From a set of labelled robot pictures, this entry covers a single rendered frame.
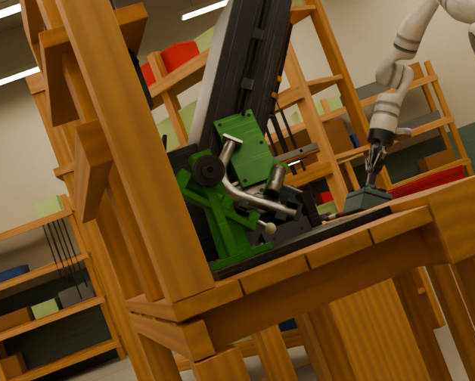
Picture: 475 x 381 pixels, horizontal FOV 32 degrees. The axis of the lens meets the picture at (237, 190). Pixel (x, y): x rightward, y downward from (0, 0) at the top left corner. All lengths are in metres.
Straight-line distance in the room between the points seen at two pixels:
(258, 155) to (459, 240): 0.74
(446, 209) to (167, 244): 0.57
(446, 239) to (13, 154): 10.03
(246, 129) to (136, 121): 0.75
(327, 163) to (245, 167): 2.55
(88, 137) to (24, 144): 9.80
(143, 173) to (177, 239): 0.14
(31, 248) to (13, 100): 1.98
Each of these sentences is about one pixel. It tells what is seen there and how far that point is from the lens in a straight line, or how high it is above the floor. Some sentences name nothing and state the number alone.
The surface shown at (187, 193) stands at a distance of 1.94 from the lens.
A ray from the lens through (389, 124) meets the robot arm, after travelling 2.35.
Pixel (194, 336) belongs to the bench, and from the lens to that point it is 1.59.
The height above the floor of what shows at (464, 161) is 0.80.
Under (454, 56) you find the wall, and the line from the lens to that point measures 12.04.
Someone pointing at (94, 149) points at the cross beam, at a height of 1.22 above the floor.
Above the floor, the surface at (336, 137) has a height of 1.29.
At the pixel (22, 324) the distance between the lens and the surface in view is 10.90.
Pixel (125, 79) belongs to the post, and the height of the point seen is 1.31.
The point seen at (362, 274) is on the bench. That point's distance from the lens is 1.75.
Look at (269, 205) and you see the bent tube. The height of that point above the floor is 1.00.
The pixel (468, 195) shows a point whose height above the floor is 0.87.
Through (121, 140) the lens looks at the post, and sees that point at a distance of 1.60.
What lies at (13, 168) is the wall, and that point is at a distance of 11.48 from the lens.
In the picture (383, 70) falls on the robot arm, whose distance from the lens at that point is 2.39.
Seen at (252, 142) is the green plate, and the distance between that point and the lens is 2.30.
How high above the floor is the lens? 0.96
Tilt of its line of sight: 3 degrees up
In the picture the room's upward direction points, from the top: 21 degrees counter-clockwise
